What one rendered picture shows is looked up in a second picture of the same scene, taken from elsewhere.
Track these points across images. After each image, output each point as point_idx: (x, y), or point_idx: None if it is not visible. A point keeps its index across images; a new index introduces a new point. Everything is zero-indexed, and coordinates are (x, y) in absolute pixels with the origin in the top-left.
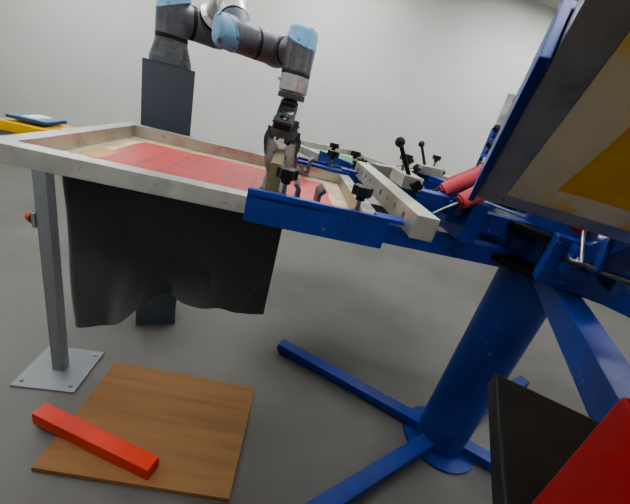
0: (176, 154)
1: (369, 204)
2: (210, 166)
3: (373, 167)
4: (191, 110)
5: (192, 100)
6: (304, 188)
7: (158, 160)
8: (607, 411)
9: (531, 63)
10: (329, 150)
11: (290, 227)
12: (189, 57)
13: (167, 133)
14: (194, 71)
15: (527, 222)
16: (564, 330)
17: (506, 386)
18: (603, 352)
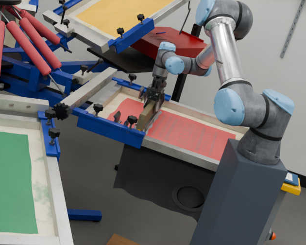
0: (204, 150)
1: (109, 90)
2: (182, 137)
3: (69, 96)
4: (216, 170)
5: (219, 161)
6: (127, 117)
7: (209, 141)
8: (94, 67)
9: (144, 25)
10: (102, 106)
11: None
12: (243, 137)
13: (219, 161)
14: (229, 138)
15: (6, 57)
16: (63, 70)
17: (127, 69)
18: (76, 63)
